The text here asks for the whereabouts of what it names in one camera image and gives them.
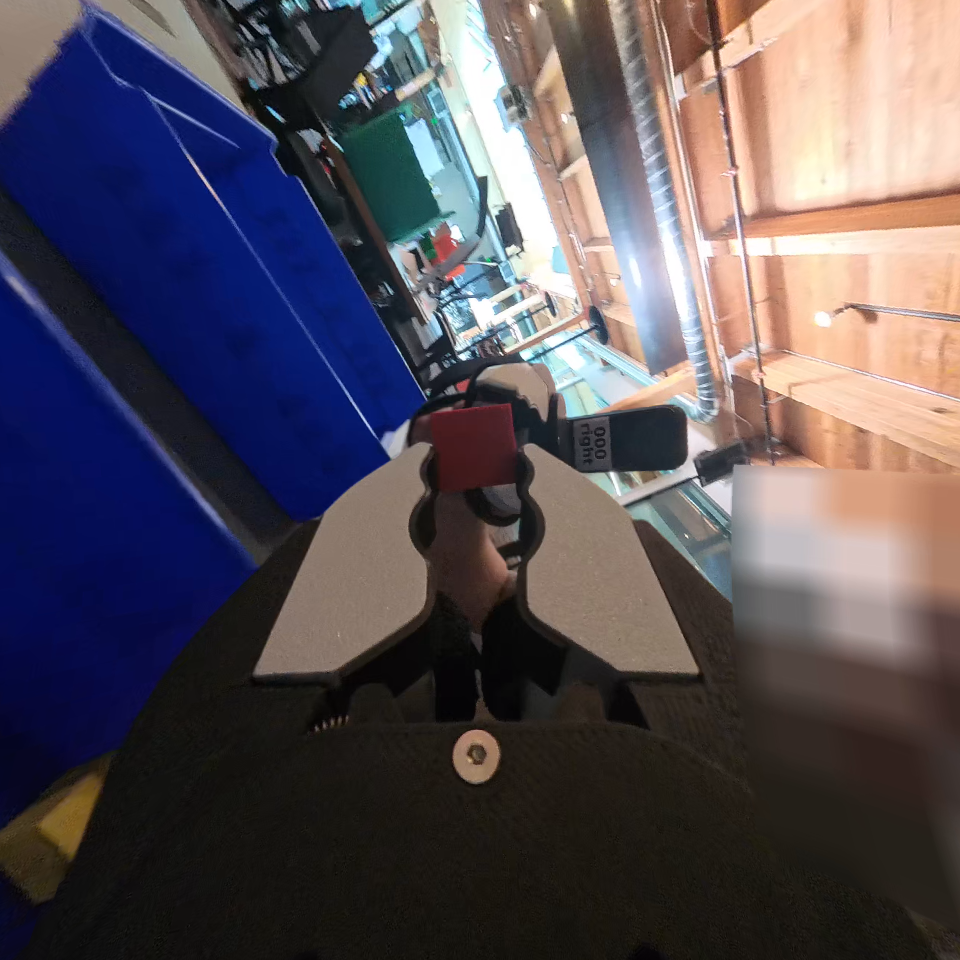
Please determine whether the red wooden cube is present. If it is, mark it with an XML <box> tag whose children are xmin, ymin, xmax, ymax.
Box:
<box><xmin>429</xmin><ymin>405</ymin><xmax>520</xmax><ymax>492</ymax></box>

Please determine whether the black office chair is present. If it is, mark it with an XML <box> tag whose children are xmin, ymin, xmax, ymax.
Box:
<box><xmin>247</xmin><ymin>3</ymin><xmax>380</xmax><ymax>129</ymax></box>

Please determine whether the black hanging monitor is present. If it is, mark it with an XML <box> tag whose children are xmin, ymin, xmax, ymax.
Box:
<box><xmin>693</xmin><ymin>442</ymin><xmax>751</xmax><ymax>481</ymax></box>

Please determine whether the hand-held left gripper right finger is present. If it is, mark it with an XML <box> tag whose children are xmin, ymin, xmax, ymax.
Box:
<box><xmin>517</xmin><ymin>442</ymin><xmax>702</xmax><ymax>682</ymax></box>

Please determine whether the yellow wooden cube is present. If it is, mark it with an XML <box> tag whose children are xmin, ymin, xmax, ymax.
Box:
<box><xmin>0</xmin><ymin>765</ymin><xmax>110</xmax><ymax>905</ymax></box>

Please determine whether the spiral metal duct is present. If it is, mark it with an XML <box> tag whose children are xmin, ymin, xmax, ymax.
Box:
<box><xmin>611</xmin><ymin>0</ymin><xmax>725</xmax><ymax>425</ymax></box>

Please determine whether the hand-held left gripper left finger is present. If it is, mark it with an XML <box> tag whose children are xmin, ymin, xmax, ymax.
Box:
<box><xmin>251</xmin><ymin>442</ymin><xmax>438</xmax><ymax>685</ymax></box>

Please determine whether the person's right hand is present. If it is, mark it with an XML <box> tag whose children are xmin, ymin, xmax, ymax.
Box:
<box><xmin>433</xmin><ymin>491</ymin><xmax>520</xmax><ymax>631</ymax></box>

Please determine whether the ceiling spot lamp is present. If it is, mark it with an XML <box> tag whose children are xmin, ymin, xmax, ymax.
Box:
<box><xmin>813</xmin><ymin>300</ymin><xmax>960</xmax><ymax>329</ymax></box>

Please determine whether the blue plastic bin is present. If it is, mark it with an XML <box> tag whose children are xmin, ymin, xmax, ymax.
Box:
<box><xmin>0</xmin><ymin>7</ymin><xmax>427</xmax><ymax>522</ymax></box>
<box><xmin>0</xmin><ymin>247</ymin><xmax>260</xmax><ymax>960</ymax></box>

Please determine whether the black ceiling duct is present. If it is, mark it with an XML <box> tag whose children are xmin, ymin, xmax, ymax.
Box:
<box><xmin>543</xmin><ymin>0</ymin><xmax>687</xmax><ymax>376</ymax></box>

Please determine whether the green container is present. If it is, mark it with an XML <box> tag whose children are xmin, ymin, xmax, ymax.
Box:
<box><xmin>341</xmin><ymin>111</ymin><xmax>440</xmax><ymax>243</ymax></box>

